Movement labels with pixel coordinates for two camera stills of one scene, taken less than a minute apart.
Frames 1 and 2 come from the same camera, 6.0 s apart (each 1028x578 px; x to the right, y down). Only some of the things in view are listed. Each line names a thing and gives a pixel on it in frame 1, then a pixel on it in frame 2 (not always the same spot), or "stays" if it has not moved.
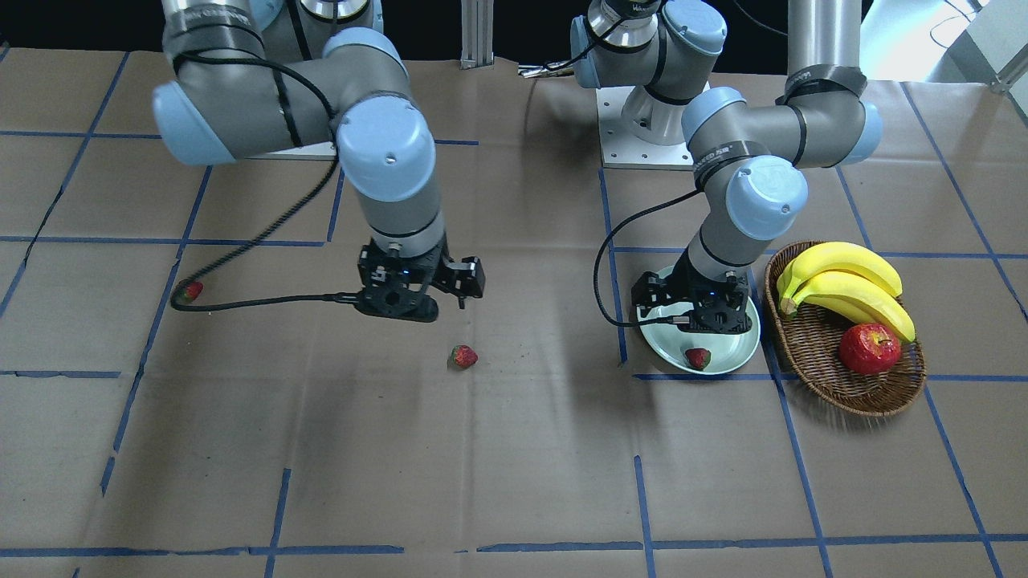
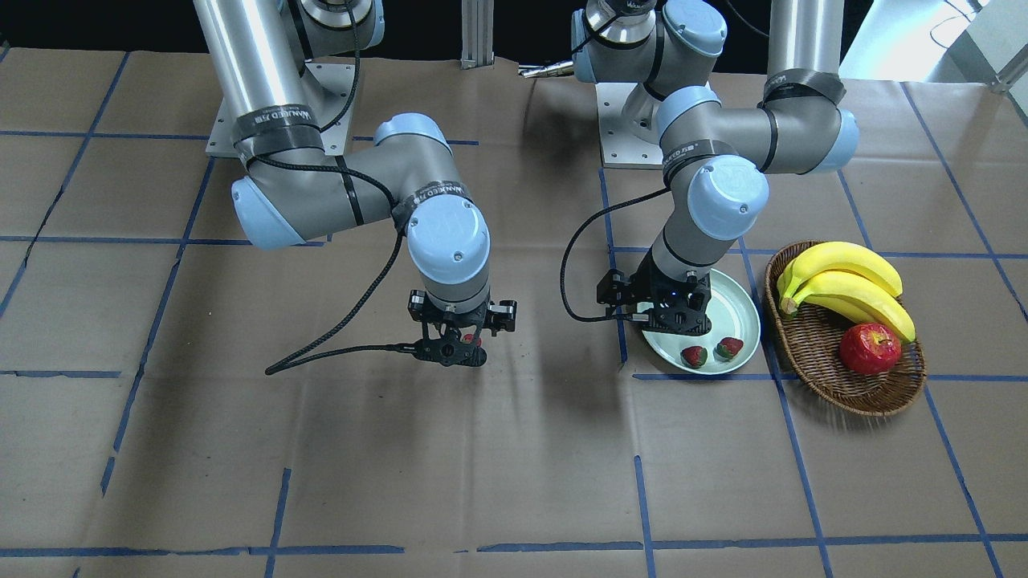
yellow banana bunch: (849, 280) stays
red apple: (870, 348) stays
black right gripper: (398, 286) → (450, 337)
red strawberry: (698, 357) stays
